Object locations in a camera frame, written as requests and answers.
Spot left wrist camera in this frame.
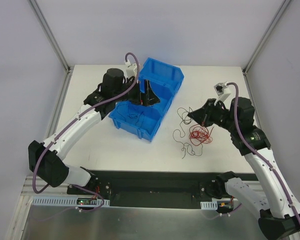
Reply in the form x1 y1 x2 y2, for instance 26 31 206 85
125 60 138 79

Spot left white cable duct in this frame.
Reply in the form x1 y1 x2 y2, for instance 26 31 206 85
32 196 110 208

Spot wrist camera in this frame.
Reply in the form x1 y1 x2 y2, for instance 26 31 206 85
214 81 231 105
125 60 138 79

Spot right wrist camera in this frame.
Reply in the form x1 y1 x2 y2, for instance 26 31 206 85
214 81 231 105

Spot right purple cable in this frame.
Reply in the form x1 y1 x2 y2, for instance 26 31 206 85
226 81 300 240

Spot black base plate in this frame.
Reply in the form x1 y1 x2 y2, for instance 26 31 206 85
66 167 251 210

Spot right white cable duct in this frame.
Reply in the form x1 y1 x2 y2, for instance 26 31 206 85
200 201 218 211

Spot white cable duct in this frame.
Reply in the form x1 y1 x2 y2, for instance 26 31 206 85
32 196 110 208
200 201 218 211

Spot black thin cable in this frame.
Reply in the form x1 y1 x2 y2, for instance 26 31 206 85
114 102 150 133

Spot blue plastic compartment bin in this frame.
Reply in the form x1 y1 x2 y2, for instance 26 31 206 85
109 57 184 142

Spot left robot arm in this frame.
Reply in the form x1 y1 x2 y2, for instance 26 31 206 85
28 68 160 195

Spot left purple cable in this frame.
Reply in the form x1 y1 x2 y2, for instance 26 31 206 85
31 52 141 195

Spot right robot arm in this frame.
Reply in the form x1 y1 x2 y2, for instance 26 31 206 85
187 97 300 240

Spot red cable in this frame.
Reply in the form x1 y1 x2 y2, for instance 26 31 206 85
188 124 213 146

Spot purple cable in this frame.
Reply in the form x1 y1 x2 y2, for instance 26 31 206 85
31 52 141 195
226 81 300 240

